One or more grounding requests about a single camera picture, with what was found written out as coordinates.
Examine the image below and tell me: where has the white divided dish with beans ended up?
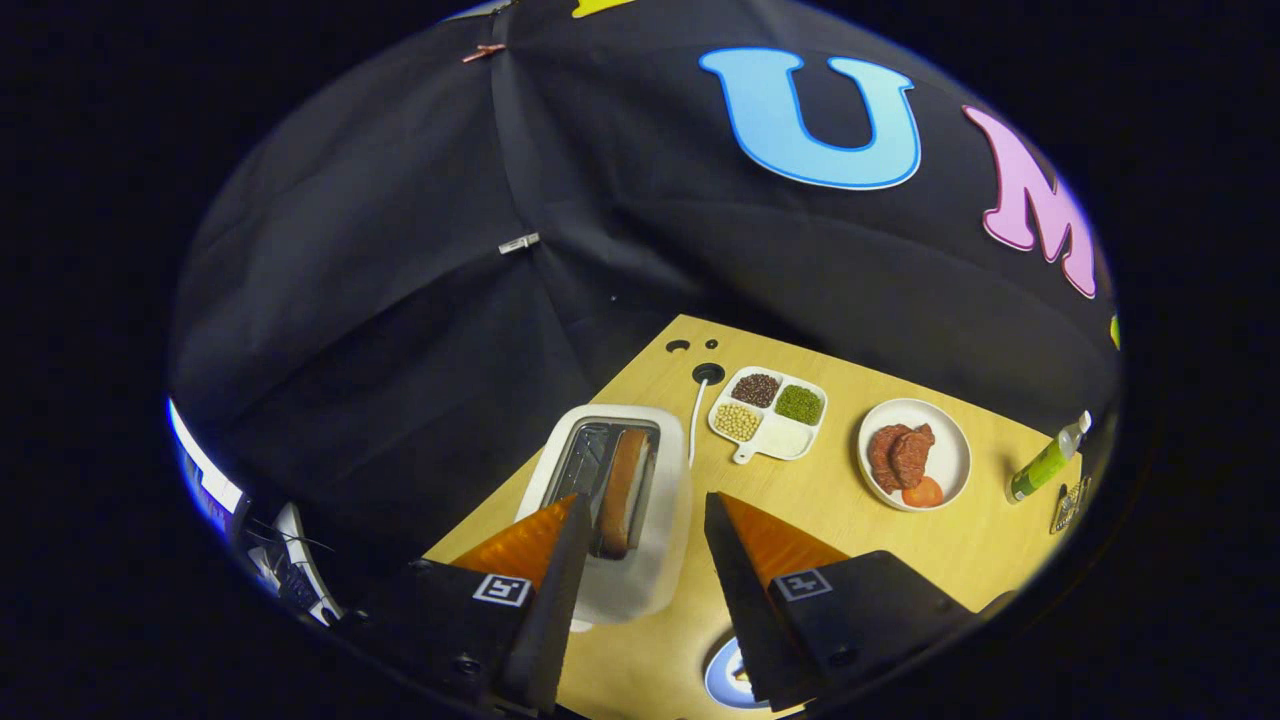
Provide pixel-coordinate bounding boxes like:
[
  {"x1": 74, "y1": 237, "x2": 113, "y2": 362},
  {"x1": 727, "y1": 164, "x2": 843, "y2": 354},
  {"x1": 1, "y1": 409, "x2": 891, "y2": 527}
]
[{"x1": 707, "y1": 366, "x2": 829, "y2": 466}]

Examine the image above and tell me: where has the round white plate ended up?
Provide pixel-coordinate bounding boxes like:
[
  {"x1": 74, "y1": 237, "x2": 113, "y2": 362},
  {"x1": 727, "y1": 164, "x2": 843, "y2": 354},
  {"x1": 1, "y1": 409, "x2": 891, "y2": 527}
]
[{"x1": 857, "y1": 398, "x2": 972, "y2": 513}]

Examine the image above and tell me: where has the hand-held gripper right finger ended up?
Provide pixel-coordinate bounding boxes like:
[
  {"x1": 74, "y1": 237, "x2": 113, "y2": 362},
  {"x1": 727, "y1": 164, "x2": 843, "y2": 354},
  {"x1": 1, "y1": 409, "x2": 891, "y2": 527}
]
[{"x1": 704, "y1": 490, "x2": 986, "y2": 713}]

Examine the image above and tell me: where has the white toaster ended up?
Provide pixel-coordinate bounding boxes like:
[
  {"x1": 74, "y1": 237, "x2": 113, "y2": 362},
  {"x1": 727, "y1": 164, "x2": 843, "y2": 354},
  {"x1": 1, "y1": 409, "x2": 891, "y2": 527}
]
[{"x1": 513, "y1": 403, "x2": 693, "y2": 633}]

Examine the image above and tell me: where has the white toaster cable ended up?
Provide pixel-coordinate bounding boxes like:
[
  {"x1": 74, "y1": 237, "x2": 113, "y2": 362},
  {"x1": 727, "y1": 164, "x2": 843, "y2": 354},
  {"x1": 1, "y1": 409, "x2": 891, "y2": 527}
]
[{"x1": 687, "y1": 376, "x2": 711, "y2": 469}]

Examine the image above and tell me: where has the bread slice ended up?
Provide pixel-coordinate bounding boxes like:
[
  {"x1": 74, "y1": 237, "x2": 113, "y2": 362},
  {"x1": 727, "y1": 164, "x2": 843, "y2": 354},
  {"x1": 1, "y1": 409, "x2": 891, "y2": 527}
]
[{"x1": 597, "y1": 428, "x2": 653, "y2": 561}]

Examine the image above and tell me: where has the brown meat slice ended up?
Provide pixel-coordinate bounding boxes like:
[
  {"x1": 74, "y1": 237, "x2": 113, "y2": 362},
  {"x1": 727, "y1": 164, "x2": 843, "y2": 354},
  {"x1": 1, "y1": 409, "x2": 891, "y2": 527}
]
[
  {"x1": 867, "y1": 424, "x2": 909, "y2": 494},
  {"x1": 890, "y1": 423, "x2": 937, "y2": 491}
]

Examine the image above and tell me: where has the blue round plate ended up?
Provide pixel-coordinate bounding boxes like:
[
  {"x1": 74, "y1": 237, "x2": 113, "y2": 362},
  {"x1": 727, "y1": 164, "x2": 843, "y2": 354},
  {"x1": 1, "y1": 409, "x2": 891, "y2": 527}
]
[{"x1": 704, "y1": 636, "x2": 771, "y2": 711}]

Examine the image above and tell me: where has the black backdrop cloth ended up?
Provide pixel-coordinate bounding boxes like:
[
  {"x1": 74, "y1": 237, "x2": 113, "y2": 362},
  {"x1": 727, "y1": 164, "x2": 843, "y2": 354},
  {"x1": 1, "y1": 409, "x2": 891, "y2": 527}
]
[{"x1": 168, "y1": 0, "x2": 1121, "y2": 601}]

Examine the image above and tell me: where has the green drink bottle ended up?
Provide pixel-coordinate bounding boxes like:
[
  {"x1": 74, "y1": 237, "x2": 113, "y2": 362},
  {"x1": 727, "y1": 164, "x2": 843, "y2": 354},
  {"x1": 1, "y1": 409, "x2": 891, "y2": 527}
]
[{"x1": 1007, "y1": 411, "x2": 1093, "y2": 504}]

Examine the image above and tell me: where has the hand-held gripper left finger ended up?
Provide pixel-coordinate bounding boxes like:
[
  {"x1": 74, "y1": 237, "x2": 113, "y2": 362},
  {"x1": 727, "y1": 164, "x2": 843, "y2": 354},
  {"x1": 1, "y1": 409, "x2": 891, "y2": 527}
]
[{"x1": 335, "y1": 492, "x2": 594, "y2": 716}]

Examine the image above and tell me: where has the metal wire basket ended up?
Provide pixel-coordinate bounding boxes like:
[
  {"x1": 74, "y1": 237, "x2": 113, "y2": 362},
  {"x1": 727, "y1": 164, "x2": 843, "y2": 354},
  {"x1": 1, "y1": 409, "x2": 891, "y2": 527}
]
[{"x1": 1050, "y1": 477, "x2": 1093, "y2": 535}]

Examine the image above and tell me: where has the white curved frame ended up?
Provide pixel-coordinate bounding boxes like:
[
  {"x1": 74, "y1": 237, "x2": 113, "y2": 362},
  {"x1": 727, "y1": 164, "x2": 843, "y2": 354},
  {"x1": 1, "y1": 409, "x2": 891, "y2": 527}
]
[{"x1": 268, "y1": 500, "x2": 343, "y2": 626}]

